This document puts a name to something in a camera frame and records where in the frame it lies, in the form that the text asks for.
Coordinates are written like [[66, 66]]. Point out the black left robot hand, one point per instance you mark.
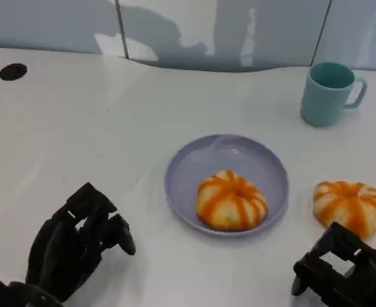
[[53, 252]]

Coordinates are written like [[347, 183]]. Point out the orange and white bread roll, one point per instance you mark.
[[348, 204], [232, 204]]

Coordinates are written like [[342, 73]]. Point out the lilac plate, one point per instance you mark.
[[188, 172]]

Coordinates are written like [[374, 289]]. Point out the pale green mug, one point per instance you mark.
[[325, 102]]

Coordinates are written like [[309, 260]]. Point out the grey desk partition panel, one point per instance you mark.
[[47, 22], [271, 25], [360, 28]]

